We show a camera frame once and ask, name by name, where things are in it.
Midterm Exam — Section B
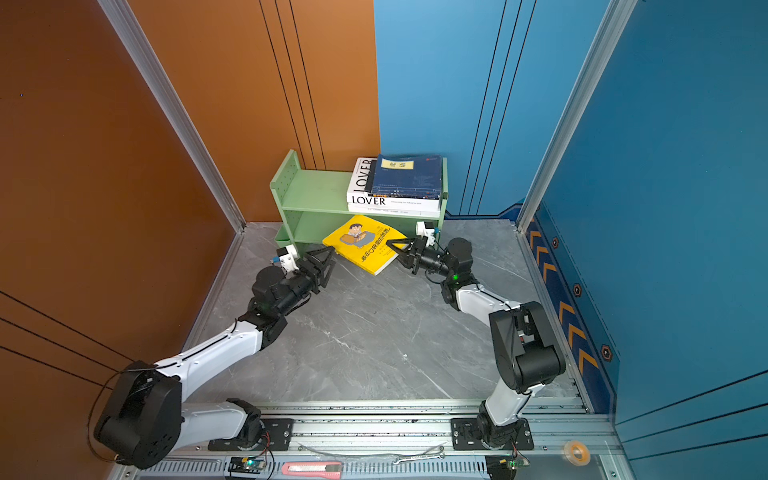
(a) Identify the dark blue book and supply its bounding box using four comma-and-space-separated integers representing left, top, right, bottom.
370, 155, 443, 200

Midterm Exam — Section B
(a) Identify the yellow book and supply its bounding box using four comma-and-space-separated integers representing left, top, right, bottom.
322, 215, 405, 276

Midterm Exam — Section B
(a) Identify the white LOVER magazine book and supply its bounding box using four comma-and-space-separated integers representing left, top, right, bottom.
346, 157, 441, 216

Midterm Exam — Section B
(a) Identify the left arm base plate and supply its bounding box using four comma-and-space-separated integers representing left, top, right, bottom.
208, 418, 294, 452

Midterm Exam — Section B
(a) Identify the green wooden two-tier shelf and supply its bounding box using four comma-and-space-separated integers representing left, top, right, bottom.
270, 150, 448, 252

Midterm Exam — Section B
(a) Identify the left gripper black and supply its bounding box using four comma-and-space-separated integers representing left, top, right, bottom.
276, 246, 333, 321

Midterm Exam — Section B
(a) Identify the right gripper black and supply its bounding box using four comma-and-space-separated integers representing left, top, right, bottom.
388, 240, 456, 282

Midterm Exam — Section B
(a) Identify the red utility knife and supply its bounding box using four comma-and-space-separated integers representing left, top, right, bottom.
281, 461, 343, 480

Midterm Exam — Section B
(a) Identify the silver open-end wrench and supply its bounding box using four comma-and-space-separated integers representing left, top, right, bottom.
393, 446, 445, 465

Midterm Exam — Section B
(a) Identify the left green circuit board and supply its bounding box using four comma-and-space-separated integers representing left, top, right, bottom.
227, 456, 269, 479

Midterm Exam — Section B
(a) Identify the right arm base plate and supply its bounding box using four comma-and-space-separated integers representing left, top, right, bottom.
450, 417, 534, 451

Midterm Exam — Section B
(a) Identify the green circuit board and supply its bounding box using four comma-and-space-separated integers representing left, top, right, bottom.
227, 456, 269, 479
485, 456, 530, 480

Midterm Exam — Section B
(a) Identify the right green circuit board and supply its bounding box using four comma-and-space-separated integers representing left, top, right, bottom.
485, 456, 530, 480

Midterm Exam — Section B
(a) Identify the aluminium rail frame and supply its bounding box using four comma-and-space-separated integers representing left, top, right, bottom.
107, 398, 631, 480

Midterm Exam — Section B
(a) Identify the white book with brown blocks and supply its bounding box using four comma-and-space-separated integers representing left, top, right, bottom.
347, 203, 441, 219

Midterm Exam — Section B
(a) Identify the green plastic side bin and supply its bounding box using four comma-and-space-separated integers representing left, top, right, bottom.
275, 224, 294, 248

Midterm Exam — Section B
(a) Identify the roll of clear tape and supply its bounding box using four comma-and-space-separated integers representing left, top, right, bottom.
563, 440, 591, 467

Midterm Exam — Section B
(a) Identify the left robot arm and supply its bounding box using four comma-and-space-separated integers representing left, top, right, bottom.
86, 247, 335, 469

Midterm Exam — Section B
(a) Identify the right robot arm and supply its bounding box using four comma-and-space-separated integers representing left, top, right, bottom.
387, 236, 567, 449

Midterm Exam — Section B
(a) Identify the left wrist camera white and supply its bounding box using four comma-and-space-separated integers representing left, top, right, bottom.
272, 244, 300, 273

